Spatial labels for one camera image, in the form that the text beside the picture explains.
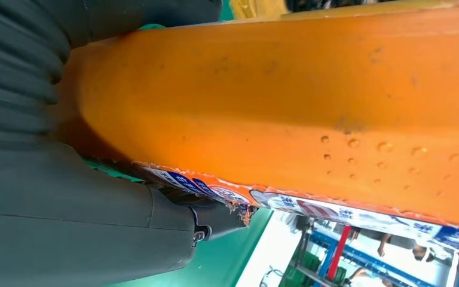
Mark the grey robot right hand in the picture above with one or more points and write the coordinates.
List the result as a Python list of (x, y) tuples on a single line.
[(75, 237)]

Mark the white table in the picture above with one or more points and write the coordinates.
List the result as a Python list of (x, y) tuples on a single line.
[(265, 245)]

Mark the green crate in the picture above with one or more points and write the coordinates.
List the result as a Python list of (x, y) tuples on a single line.
[(308, 264)]

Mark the blue metal rack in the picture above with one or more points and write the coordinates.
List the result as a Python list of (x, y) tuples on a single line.
[(324, 266)]

